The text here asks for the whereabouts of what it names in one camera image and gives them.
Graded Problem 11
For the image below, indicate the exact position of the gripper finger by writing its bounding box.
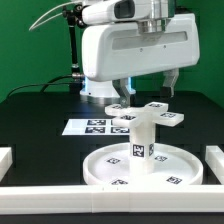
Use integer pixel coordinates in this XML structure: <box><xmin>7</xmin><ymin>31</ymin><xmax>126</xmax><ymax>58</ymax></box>
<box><xmin>112</xmin><ymin>78</ymin><xmax>131</xmax><ymax>108</ymax></box>
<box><xmin>160</xmin><ymin>69</ymin><xmax>179</xmax><ymax>98</ymax></box>

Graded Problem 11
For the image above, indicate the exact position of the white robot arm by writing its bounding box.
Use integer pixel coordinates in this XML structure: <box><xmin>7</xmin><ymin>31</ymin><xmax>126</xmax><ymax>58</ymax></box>
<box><xmin>81</xmin><ymin>0</ymin><xmax>200</xmax><ymax>106</ymax></box>

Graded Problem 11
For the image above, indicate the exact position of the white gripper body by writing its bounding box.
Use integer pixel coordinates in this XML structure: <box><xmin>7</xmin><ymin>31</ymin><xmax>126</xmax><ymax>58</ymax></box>
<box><xmin>82</xmin><ymin>14</ymin><xmax>200</xmax><ymax>82</ymax></box>

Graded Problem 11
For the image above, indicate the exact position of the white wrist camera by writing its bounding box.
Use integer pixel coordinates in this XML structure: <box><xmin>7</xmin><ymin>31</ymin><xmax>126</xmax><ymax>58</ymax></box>
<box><xmin>82</xmin><ymin>0</ymin><xmax>152</xmax><ymax>25</ymax></box>

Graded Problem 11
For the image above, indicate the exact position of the white round table top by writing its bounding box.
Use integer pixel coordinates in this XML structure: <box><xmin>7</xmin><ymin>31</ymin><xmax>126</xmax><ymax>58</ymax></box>
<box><xmin>83</xmin><ymin>142</ymin><xmax>203</xmax><ymax>187</ymax></box>

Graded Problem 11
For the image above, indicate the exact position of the white cross-shaped table base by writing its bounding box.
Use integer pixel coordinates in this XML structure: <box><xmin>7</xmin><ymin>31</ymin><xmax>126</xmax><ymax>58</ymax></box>
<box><xmin>105</xmin><ymin>102</ymin><xmax>184</xmax><ymax>128</ymax></box>

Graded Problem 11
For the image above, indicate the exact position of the white fiducial marker sheet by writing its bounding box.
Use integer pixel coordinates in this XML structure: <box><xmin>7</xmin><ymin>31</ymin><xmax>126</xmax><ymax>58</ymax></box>
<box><xmin>62</xmin><ymin>119</ymin><xmax>129</xmax><ymax>136</ymax></box>

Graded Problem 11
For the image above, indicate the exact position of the black cable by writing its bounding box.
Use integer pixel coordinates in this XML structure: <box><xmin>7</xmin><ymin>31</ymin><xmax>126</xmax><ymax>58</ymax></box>
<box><xmin>5</xmin><ymin>74</ymin><xmax>75</xmax><ymax>100</ymax></box>

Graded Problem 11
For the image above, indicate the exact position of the white right fence block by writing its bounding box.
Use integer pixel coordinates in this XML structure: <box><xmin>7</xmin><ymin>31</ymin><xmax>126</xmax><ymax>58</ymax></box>
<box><xmin>205</xmin><ymin>145</ymin><xmax>224</xmax><ymax>185</ymax></box>

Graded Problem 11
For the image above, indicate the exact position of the white fence block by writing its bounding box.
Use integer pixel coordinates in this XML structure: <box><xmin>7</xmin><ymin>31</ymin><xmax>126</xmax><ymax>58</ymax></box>
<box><xmin>0</xmin><ymin>147</ymin><xmax>13</xmax><ymax>181</ymax></box>
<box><xmin>205</xmin><ymin>145</ymin><xmax>224</xmax><ymax>185</ymax></box>

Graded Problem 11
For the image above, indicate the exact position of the white cable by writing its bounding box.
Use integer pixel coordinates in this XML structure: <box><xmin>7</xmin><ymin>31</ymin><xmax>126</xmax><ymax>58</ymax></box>
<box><xmin>28</xmin><ymin>0</ymin><xmax>84</xmax><ymax>32</ymax></box>

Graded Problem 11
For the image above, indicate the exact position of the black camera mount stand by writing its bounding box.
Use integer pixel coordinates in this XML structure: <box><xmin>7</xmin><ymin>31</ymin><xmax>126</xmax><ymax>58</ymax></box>
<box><xmin>62</xmin><ymin>3</ymin><xmax>85</xmax><ymax>89</ymax></box>

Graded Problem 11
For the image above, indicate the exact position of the white front fence rail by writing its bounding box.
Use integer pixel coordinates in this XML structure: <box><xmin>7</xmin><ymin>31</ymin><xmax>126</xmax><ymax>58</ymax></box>
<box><xmin>0</xmin><ymin>185</ymin><xmax>224</xmax><ymax>215</ymax></box>

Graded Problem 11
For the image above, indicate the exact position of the white left fence block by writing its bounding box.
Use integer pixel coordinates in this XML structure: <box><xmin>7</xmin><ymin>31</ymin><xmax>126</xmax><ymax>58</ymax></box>
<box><xmin>0</xmin><ymin>147</ymin><xmax>13</xmax><ymax>181</ymax></box>

